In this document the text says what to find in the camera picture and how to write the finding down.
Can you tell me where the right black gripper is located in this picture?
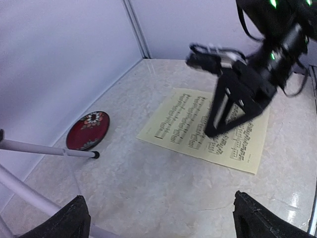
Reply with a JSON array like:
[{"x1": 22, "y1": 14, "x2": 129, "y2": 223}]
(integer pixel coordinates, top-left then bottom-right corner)
[{"x1": 186, "y1": 43, "x2": 277, "y2": 137}]

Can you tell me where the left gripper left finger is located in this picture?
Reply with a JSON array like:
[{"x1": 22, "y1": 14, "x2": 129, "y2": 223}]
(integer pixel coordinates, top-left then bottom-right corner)
[{"x1": 20, "y1": 195, "x2": 91, "y2": 238}]

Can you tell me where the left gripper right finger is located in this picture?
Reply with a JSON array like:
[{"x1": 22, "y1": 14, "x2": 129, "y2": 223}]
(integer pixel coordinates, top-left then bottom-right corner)
[{"x1": 233, "y1": 191, "x2": 309, "y2": 238}]

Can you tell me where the yellowed sheet music page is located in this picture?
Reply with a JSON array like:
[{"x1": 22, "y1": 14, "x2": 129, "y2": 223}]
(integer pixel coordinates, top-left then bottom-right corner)
[{"x1": 137, "y1": 88, "x2": 269, "y2": 174}]

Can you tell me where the silver tripod stand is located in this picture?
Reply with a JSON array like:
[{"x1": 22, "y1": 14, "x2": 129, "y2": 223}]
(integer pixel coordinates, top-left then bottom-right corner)
[{"x1": 0, "y1": 137, "x2": 115, "y2": 238}]

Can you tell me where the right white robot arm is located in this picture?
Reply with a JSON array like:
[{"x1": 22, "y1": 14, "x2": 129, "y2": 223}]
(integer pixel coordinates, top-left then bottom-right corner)
[{"x1": 186, "y1": 0, "x2": 317, "y2": 138}]

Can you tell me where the red floral plate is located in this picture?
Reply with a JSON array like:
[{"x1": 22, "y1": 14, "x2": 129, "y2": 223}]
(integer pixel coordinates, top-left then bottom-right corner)
[{"x1": 66, "y1": 111, "x2": 110, "y2": 151}]

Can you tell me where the right aluminium frame post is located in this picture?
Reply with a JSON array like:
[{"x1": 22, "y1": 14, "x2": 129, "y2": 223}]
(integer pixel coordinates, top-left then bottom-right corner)
[{"x1": 122, "y1": 0, "x2": 152, "y2": 59}]

